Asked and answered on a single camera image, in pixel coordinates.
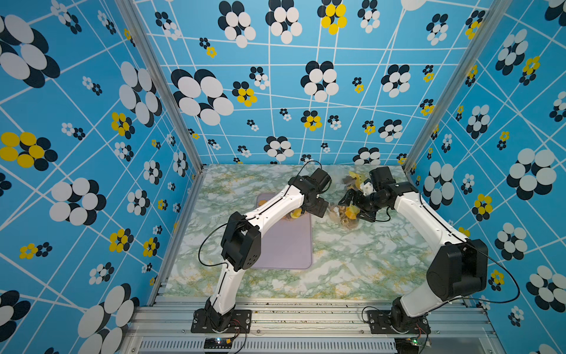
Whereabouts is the lilac plastic tray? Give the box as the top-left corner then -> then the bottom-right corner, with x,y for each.
246,187 -> 312,270

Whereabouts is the ziploc bag of cookies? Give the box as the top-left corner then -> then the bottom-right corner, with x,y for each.
284,208 -> 305,221
342,171 -> 368,190
327,204 -> 361,230

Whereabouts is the controller board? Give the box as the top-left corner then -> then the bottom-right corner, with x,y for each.
395,339 -> 426,354
203,337 -> 233,351

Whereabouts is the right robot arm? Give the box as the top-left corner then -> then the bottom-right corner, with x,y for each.
338,167 -> 488,333

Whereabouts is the aluminium front rail frame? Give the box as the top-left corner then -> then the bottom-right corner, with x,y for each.
120,296 -> 505,353

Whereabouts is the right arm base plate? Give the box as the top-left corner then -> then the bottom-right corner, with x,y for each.
364,310 -> 431,336

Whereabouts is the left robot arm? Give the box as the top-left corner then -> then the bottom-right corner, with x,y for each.
203,168 -> 332,332

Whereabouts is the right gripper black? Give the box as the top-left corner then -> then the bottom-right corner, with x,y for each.
338,189 -> 386,221

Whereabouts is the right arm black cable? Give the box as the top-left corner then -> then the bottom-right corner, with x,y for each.
375,189 -> 522,305

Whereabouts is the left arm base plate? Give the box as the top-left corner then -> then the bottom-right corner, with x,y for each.
190,308 -> 252,334

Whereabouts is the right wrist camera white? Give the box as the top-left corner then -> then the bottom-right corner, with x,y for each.
360,180 -> 374,196

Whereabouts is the right controller board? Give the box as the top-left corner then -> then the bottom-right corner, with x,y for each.
395,339 -> 426,354

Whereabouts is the left controller board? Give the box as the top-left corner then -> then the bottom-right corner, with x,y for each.
203,337 -> 233,351

